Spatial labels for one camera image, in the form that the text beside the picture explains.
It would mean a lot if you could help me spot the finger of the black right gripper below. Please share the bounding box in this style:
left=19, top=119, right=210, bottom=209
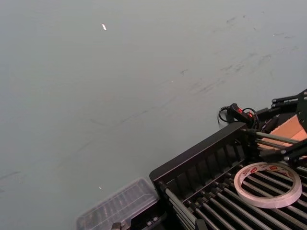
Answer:
left=256, top=88, right=307, bottom=118
left=260, top=141, right=307, bottom=166

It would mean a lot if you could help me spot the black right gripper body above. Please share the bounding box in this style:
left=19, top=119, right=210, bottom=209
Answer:
left=295, top=92, right=307, bottom=135

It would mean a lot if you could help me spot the roll of white tape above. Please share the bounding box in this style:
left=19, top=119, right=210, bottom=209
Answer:
left=234, top=161, right=303, bottom=209

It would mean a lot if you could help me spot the shallow brown cardboard tray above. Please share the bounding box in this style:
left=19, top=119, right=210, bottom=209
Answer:
left=255, top=116, right=307, bottom=160

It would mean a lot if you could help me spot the black rack with steel bars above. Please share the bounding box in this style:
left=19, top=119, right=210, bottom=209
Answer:
left=149, top=121, right=307, bottom=230

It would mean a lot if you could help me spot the clear plastic case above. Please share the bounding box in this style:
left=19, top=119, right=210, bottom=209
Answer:
left=75, top=177, right=160, bottom=230

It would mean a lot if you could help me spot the black corded tool red switch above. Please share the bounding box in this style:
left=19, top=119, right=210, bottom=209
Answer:
left=217, top=103, right=261, bottom=132

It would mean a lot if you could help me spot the plain pale wall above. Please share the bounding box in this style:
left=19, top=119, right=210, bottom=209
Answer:
left=0, top=0, right=307, bottom=230

